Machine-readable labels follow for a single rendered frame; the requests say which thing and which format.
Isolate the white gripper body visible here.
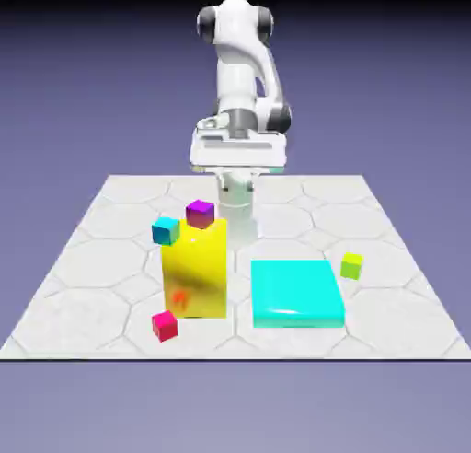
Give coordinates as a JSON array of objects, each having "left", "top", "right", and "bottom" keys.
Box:
[{"left": 189, "top": 128, "right": 289, "bottom": 175}]

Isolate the small purple cube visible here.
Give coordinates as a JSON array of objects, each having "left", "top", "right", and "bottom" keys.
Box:
[{"left": 185, "top": 199, "right": 215, "bottom": 230}]

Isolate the small teal cube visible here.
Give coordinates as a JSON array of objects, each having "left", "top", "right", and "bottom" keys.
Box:
[{"left": 151, "top": 216, "right": 182, "bottom": 247}]

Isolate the small lime green cube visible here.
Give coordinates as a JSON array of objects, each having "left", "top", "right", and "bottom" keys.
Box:
[{"left": 339, "top": 251, "right": 365, "bottom": 281}]

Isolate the small red cube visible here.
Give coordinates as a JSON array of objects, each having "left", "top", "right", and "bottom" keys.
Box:
[{"left": 151, "top": 309, "right": 179, "bottom": 343}]

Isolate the large yellow box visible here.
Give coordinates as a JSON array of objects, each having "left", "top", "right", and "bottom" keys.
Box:
[{"left": 160, "top": 217, "right": 228, "bottom": 320}]

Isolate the large cyan box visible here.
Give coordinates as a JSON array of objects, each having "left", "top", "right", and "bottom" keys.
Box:
[{"left": 250, "top": 259, "right": 347, "bottom": 330}]

